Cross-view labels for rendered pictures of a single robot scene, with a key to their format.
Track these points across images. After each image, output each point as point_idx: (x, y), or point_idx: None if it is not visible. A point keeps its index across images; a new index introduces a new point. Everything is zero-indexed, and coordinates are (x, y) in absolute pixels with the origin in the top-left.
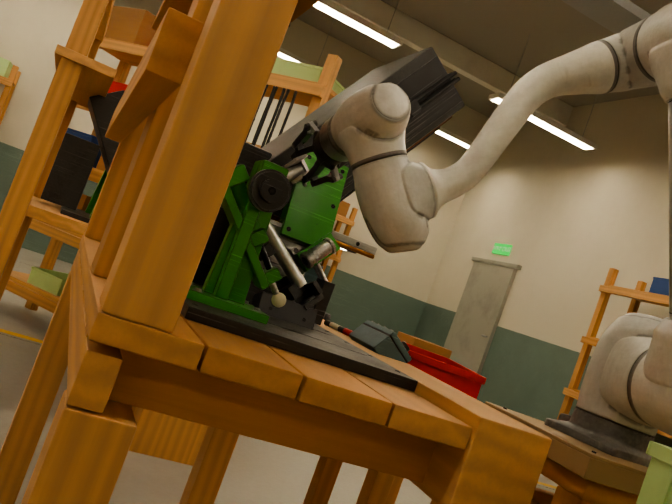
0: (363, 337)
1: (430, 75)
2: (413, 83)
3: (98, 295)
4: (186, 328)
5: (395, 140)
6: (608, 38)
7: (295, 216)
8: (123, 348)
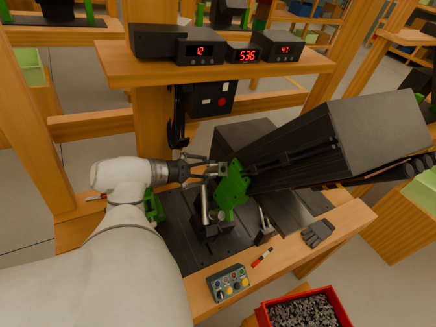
0: (223, 270)
1: (316, 132)
2: (300, 135)
3: (88, 191)
4: (78, 215)
5: (108, 194)
6: (93, 240)
7: (219, 191)
8: None
